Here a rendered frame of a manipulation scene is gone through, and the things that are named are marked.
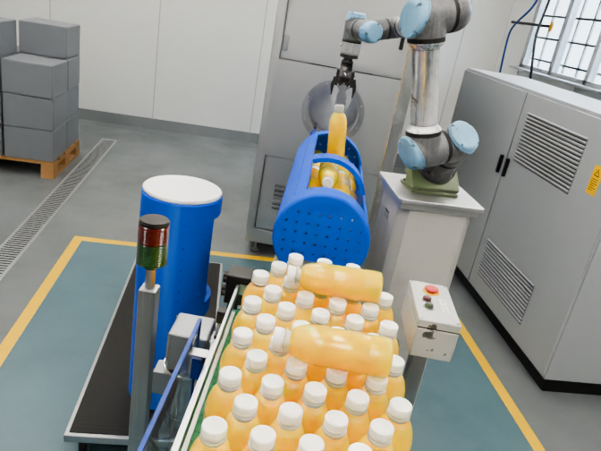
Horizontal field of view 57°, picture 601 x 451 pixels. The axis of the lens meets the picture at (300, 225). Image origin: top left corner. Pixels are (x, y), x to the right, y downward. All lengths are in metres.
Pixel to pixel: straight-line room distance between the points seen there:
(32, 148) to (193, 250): 3.27
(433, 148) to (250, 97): 5.04
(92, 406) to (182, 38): 4.99
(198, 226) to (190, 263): 0.14
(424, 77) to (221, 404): 1.20
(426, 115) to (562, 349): 1.80
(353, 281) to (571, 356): 2.22
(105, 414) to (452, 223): 1.48
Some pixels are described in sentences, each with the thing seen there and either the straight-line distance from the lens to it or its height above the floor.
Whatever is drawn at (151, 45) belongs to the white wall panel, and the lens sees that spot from 6.79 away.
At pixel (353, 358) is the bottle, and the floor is 1.16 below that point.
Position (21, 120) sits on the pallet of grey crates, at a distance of 5.08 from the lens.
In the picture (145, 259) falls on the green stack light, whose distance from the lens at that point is 1.19.
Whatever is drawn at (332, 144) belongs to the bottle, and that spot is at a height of 1.21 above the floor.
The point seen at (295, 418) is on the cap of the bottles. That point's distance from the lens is 0.94.
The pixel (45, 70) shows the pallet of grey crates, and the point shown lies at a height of 0.89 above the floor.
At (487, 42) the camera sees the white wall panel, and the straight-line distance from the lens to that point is 7.28.
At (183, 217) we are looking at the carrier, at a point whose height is 0.98.
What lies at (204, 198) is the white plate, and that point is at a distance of 1.97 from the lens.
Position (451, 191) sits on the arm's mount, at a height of 1.17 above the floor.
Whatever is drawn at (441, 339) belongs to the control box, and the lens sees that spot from 1.36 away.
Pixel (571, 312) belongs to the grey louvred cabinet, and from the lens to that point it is 3.18.
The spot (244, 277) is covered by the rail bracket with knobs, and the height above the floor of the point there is 1.00.
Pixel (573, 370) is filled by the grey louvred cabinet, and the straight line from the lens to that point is 3.41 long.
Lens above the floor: 1.72
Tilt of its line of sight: 22 degrees down
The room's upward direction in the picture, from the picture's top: 10 degrees clockwise
